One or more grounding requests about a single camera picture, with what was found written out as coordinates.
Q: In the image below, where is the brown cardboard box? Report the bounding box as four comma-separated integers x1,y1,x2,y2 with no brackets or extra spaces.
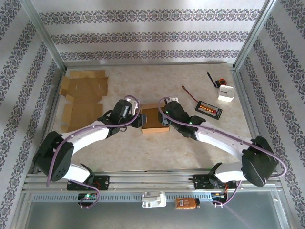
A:
140,103,171,134
59,69,109,133

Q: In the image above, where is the black device with orange print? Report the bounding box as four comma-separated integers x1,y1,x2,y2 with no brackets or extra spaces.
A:
194,100,224,120

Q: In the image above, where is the white square clock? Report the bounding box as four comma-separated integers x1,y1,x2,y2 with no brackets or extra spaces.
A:
218,85,235,104

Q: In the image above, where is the white plastic holder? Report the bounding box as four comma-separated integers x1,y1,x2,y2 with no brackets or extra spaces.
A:
141,190,167,209

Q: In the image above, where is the orange battery pack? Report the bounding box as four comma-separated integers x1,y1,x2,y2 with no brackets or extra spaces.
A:
174,198,200,210

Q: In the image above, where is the controller board green light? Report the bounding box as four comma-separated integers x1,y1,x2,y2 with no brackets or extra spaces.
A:
78,193,98,201

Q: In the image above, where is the grey metal sheet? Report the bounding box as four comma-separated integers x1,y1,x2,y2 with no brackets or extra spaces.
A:
22,201,288,229

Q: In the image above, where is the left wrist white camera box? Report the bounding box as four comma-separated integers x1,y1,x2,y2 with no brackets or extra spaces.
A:
130,98,141,111

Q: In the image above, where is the thin red wire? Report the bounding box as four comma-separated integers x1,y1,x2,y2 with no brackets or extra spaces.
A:
181,85,199,103

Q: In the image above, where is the small black orange strap device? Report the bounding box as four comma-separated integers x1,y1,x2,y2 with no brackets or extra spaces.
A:
206,72,227,88

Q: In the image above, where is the aluminium mounting rail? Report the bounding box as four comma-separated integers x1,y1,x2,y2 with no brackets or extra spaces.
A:
22,169,281,192

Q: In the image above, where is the aluminium side rail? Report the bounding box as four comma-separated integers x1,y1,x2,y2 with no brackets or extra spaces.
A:
232,68,272,172
35,68,68,174

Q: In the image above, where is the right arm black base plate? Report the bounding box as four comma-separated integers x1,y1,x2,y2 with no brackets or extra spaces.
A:
194,174,238,191

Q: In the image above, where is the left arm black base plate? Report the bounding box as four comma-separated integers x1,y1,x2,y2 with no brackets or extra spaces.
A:
66,175,110,191

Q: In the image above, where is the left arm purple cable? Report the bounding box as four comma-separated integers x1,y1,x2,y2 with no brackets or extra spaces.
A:
45,95,142,209

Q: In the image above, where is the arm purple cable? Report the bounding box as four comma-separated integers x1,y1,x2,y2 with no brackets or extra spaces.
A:
45,95,142,209
158,96,288,208

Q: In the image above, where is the slotted grey cable duct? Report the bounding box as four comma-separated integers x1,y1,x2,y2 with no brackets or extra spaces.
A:
32,192,213,203

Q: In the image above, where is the controller board with wires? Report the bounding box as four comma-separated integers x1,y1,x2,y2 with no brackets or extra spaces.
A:
211,190,229,202

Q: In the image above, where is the aluminium frame post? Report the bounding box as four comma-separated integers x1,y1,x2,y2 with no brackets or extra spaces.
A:
20,0,68,72
232,0,279,70

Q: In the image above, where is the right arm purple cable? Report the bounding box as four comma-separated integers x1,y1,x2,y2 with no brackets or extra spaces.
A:
158,96,288,208

